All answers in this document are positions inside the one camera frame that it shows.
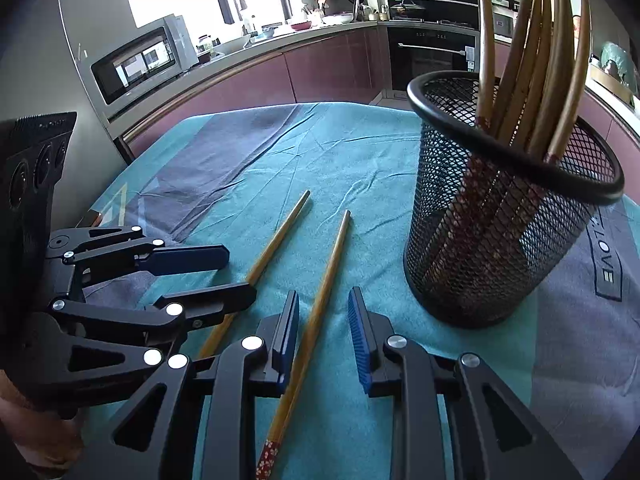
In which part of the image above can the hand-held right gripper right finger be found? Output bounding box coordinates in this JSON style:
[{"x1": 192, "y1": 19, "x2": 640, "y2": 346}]
[{"x1": 347, "y1": 286, "x2": 583, "y2": 480}]

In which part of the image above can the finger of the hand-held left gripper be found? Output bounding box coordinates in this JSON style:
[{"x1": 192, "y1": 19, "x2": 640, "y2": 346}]
[
  {"x1": 20, "y1": 281, "x2": 257, "y2": 406},
  {"x1": 45, "y1": 226, "x2": 230, "y2": 296}
]

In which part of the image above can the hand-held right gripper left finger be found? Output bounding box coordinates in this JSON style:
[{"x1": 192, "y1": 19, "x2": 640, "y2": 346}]
[{"x1": 65, "y1": 290, "x2": 301, "y2": 480}]

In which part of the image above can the black mesh cup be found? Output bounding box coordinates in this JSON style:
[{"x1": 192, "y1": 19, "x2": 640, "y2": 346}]
[{"x1": 403, "y1": 70, "x2": 626, "y2": 330}]

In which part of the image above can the person's left hand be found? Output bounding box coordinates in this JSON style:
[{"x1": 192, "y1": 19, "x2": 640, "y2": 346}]
[{"x1": 0, "y1": 372, "x2": 85, "y2": 467}]

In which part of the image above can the dark smartphone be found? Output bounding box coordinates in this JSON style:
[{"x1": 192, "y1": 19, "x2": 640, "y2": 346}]
[{"x1": 75, "y1": 209, "x2": 105, "y2": 231}]

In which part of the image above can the grey refrigerator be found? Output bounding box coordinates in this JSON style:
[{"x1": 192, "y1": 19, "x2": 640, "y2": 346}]
[{"x1": 0, "y1": 0, "x2": 133, "y2": 221}]

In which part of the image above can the teal grey printed tablecloth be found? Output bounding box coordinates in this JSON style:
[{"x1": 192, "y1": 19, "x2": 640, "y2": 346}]
[{"x1": 82, "y1": 101, "x2": 640, "y2": 480}]

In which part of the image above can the silver microwave oven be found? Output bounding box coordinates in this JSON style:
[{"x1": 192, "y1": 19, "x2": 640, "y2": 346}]
[{"x1": 90, "y1": 14, "x2": 199, "y2": 107}]

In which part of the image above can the pink base cabinets long run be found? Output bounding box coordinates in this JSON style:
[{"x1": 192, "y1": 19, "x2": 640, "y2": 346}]
[{"x1": 122, "y1": 26, "x2": 392, "y2": 157}]

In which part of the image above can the chrome sink faucet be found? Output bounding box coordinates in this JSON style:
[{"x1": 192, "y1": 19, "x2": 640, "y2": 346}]
[{"x1": 233, "y1": 0, "x2": 254, "y2": 34}]

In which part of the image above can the black built-in oven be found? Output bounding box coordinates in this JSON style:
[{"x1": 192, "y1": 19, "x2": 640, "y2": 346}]
[{"x1": 386, "y1": 26, "x2": 484, "y2": 92}]

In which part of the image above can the pot with glass lid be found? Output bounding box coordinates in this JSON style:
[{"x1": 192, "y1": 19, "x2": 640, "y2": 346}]
[{"x1": 389, "y1": 0, "x2": 427, "y2": 21}]

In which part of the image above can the pink base cabinets curved run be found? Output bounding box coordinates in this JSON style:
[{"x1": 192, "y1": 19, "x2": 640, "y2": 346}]
[{"x1": 580, "y1": 84, "x2": 640, "y2": 162}]

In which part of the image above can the black range hood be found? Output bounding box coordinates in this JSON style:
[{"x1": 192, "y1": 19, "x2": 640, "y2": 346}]
[{"x1": 384, "y1": 0, "x2": 481, "y2": 24}]

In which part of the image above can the beige round container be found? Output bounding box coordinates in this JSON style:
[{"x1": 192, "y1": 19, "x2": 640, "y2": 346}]
[{"x1": 590, "y1": 63, "x2": 635, "y2": 106}]

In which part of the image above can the green plastic bag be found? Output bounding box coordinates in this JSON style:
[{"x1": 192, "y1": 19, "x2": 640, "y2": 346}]
[{"x1": 600, "y1": 41, "x2": 639, "y2": 82}]

